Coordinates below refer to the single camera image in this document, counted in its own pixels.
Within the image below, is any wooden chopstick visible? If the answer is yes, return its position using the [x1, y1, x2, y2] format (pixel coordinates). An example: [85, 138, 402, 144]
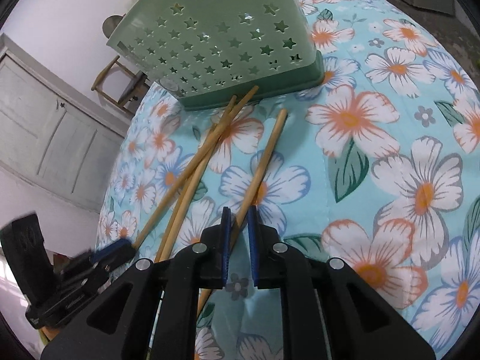
[195, 108, 289, 318]
[154, 95, 238, 263]
[133, 85, 259, 250]

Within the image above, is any green utensil holder basket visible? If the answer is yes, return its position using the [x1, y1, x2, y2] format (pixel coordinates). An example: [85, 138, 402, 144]
[107, 0, 324, 110]

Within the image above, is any white panel door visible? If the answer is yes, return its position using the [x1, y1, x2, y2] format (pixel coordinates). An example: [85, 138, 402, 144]
[1, 35, 123, 212]

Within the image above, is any floral blue tablecloth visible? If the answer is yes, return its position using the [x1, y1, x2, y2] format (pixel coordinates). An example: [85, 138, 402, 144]
[96, 0, 479, 359]

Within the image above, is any wooden chair black seat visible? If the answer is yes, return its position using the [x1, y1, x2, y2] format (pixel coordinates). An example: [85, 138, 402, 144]
[90, 55, 150, 117]

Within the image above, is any metal strainer in holder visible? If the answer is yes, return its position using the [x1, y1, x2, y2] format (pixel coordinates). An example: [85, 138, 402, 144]
[102, 15, 125, 39]

